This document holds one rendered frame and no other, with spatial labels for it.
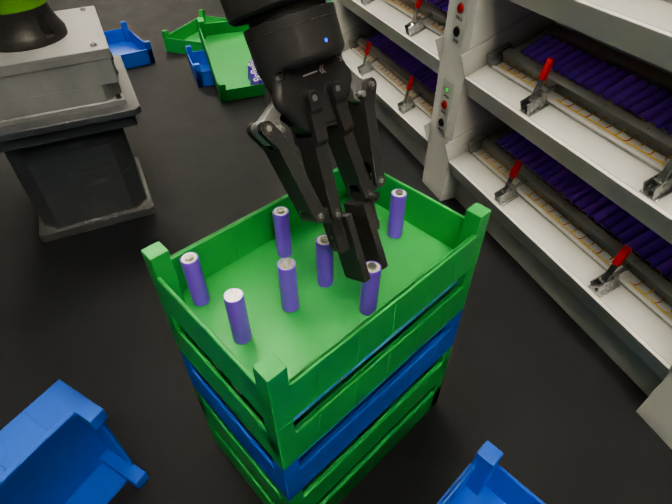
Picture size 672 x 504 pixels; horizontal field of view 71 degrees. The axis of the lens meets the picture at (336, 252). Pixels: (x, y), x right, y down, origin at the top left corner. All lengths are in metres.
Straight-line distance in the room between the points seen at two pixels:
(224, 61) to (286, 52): 1.43
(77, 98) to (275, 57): 0.73
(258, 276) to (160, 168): 0.88
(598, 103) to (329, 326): 0.60
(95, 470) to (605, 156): 0.90
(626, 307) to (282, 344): 0.60
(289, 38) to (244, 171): 0.95
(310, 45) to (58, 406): 0.50
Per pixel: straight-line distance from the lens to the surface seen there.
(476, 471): 0.56
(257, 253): 0.57
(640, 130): 0.85
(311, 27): 0.38
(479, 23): 1.03
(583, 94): 0.92
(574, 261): 0.94
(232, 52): 1.84
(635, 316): 0.89
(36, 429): 0.66
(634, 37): 0.78
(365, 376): 0.50
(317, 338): 0.48
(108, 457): 0.82
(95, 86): 1.06
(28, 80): 1.06
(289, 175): 0.39
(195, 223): 1.16
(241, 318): 0.45
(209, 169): 1.34
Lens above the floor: 0.71
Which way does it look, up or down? 43 degrees down
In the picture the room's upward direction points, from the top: straight up
